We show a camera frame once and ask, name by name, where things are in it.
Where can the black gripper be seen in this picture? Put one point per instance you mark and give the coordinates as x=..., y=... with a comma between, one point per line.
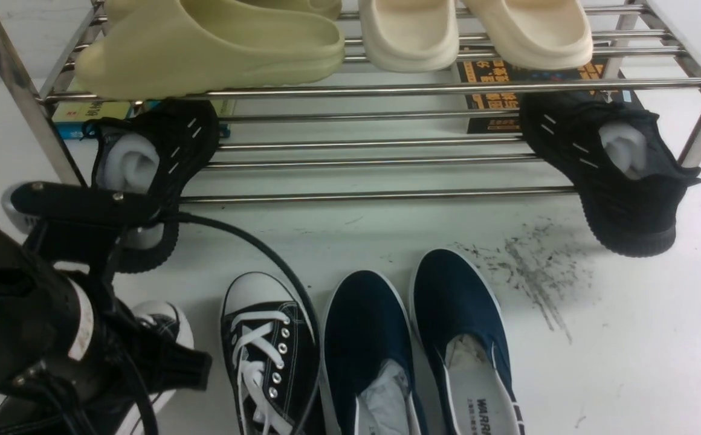
x=67, y=336

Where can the black canvas lace sneaker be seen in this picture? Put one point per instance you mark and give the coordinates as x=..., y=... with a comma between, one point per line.
x=268, y=347
x=166, y=320

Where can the navy slip-on shoe left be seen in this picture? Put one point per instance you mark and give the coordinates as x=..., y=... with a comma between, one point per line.
x=368, y=373

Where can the navy slip-on shoe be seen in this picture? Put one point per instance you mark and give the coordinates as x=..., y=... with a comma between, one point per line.
x=368, y=373
x=458, y=322

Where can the silver metal shoe rack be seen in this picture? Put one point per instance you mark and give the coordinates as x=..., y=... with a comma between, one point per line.
x=36, y=106

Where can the navy slip-on shoe right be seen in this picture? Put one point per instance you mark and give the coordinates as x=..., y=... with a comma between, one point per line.
x=458, y=322

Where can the black knit sneaker left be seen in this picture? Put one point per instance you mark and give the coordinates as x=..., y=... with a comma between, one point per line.
x=157, y=152

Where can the black knit sneaker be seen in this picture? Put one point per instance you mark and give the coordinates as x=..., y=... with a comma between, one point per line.
x=629, y=183
x=157, y=152

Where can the yellow blue book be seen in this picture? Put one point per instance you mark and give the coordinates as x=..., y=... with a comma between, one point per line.
x=69, y=117

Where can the olive green foam slipper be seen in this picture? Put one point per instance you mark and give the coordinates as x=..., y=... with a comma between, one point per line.
x=157, y=49

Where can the cream foam slipper left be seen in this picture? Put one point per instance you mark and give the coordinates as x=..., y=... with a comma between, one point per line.
x=409, y=36

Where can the cream foam slipper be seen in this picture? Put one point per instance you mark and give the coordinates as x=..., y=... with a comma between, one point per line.
x=409, y=36
x=539, y=35

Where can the black orange book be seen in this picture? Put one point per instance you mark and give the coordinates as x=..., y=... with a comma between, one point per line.
x=490, y=72

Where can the cream foam slipper right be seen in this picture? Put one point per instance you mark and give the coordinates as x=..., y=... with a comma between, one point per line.
x=539, y=35

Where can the black knit sneaker right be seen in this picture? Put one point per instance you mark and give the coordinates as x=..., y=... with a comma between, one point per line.
x=629, y=183

